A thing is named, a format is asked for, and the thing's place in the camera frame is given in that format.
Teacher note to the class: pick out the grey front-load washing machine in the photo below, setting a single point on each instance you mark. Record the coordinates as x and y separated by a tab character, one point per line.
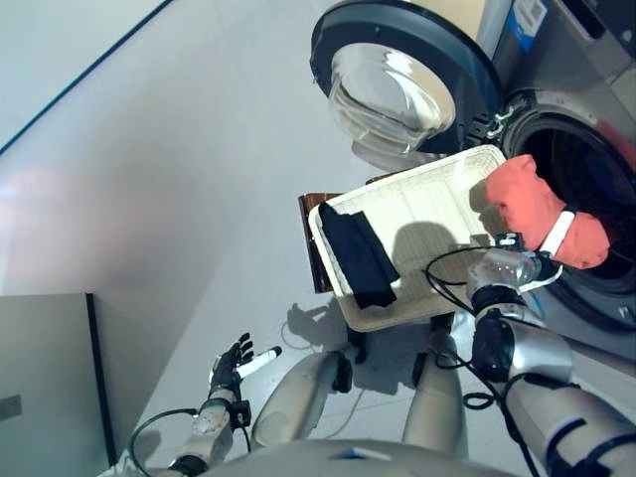
571	89

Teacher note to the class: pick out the red garment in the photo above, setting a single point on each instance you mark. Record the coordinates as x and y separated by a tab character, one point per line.
526	204

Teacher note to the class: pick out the silver robot right leg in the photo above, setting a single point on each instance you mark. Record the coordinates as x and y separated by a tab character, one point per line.
437	402

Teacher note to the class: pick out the blue washer sticker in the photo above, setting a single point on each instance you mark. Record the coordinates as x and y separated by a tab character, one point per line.
526	22

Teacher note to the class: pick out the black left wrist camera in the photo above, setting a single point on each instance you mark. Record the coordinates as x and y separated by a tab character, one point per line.
241	413

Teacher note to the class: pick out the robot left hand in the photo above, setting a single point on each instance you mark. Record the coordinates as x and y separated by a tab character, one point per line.
228	367

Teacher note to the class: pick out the white woven tray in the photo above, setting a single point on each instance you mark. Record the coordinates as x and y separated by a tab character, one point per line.
427	199

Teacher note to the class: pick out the silver robot leg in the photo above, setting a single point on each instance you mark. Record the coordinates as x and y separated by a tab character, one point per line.
437	402
298	392

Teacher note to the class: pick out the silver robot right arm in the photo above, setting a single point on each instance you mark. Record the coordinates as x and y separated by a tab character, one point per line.
541	358

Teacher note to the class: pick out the round glass washer door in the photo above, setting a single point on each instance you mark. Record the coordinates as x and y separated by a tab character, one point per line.
437	40

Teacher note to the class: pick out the dark brown wooden stool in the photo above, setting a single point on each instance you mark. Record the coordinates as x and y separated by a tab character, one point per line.
318	248

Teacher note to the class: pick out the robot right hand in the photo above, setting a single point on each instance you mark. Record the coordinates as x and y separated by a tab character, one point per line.
559	233

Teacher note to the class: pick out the silver robot left leg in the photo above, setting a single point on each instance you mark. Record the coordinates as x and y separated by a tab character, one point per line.
298	392

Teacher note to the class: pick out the black garment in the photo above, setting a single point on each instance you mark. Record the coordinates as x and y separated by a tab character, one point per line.
363	258

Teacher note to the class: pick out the silver robot torso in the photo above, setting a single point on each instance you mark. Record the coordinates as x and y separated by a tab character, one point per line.
358	459

